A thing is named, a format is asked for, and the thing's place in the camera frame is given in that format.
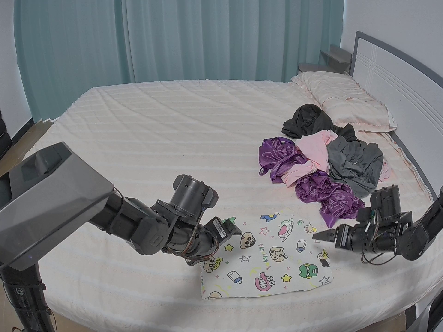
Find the pile of clothes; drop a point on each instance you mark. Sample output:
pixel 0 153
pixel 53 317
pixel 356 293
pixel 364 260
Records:
pixel 346 164

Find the white printed pyjama top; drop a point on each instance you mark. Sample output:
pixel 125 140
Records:
pixel 270 261

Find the bed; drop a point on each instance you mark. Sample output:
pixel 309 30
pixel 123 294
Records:
pixel 173 133

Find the blue-green curtain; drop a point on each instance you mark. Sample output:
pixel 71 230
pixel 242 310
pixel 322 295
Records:
pixel 173 29

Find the grey bedside table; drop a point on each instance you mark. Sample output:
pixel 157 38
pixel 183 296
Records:
pixel 337 55

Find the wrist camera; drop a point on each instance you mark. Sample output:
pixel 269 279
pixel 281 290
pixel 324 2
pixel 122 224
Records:
pixel 386 201
pixel 211 198

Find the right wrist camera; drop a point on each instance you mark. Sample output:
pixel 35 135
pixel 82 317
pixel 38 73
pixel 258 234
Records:
pixel 386 201

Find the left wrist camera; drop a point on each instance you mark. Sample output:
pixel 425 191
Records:
pixel 211 198

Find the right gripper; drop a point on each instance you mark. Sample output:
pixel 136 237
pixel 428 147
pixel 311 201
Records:
pixel 356 239

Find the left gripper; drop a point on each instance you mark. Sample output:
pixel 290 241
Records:
pixel 213 240

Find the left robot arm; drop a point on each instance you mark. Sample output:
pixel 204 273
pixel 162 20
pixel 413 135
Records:
pixel 52 202

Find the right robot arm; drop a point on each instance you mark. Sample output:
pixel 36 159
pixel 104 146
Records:
pixel 415 237

